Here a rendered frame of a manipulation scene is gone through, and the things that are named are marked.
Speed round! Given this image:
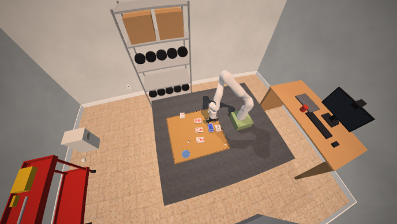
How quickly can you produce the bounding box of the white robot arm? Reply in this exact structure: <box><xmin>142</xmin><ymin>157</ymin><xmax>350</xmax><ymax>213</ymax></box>
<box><xmin>208</xmin><ymin>70</ymin><xmax>254</xmax><ymax>121</ymax></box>

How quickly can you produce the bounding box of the blue round disc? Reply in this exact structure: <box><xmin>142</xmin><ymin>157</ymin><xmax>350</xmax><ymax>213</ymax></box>
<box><xmin>182</xmin><ymin>150</ymin><xmax>190</xmax><ymax>158</ymax></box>

